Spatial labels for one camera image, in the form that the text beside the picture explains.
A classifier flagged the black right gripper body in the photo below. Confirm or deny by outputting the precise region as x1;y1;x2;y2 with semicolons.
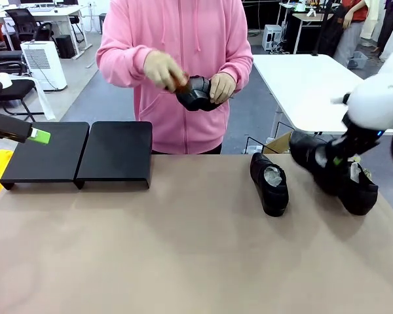
342;114;381;155

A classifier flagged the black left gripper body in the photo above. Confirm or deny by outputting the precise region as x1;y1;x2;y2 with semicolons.
0;112;33;144

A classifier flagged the black leather shoe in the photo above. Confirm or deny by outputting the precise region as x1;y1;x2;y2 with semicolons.
176;75;231;113
250;152;290;217
288;130;348;197
337;160;379;217

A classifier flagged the brown shoe brush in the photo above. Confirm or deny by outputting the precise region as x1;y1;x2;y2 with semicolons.
165;71;189;94

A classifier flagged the person's left forearm pink sleeve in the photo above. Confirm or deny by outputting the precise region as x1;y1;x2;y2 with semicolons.
231;48;255;96

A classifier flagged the person's right forearm pink sleeve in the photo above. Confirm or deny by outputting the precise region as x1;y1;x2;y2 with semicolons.
96;45;151;88

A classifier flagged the black metal shoe stand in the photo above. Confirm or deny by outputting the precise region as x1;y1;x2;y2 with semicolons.
0;121;91;191
73;121;153;190

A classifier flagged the person's left hand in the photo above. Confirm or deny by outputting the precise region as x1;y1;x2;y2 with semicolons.
208;73;236;105

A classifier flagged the person's right hand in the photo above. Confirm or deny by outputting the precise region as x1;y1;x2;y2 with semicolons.
143;50;187;91

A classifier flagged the yellow fabric object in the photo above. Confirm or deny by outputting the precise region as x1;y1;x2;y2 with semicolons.
0;149;14;209

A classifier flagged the black visitor chair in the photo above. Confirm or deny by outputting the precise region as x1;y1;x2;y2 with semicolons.
0;60;45;124

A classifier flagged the white hanging cloth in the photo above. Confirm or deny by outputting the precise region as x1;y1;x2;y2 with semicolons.
19;75;56;121

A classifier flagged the brown cardboard box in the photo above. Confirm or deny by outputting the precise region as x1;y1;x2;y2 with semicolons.
263;130;295;154

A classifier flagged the white dehumidifier unit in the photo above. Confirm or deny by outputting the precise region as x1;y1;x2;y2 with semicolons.
20;39;68;92

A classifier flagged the grey plastic bin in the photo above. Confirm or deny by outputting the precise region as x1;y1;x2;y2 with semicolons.
348;50;369;69

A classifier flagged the white folding table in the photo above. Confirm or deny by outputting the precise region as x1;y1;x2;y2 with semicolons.
250;54;393;138

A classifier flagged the black computer tower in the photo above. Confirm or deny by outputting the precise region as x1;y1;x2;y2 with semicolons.
55;34;76;60

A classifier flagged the black mesh office chair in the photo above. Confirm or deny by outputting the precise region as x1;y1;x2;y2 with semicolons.
5;8;55;50

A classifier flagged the thin black pole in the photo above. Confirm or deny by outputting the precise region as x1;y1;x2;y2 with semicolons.
310;0;333;57

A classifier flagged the cream hanging garment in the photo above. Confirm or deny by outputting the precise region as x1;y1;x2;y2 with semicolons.
360;0;381;41

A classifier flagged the black hanging garment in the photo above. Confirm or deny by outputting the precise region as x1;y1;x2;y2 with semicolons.
378;0;393;61

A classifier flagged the small black desk chair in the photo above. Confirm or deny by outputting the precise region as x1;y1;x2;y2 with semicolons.
68;14;86;43

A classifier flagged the white office desk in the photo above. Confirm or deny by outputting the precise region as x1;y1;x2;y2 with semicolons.
0;3;90;61

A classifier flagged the mannequin in orange shirt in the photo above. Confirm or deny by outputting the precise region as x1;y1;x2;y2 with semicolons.
333;0;370;68

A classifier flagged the brown top workbench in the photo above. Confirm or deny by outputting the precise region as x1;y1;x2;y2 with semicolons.
293;12;335;55

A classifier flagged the white computer case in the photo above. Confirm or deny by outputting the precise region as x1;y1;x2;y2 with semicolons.
261;24;284;52

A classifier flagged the person torso in pink hoodie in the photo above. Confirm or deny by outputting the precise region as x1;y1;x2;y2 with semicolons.
96;0;255;155

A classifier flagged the thin black wire frame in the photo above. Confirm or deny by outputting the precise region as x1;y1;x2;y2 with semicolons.
246;120;295;154

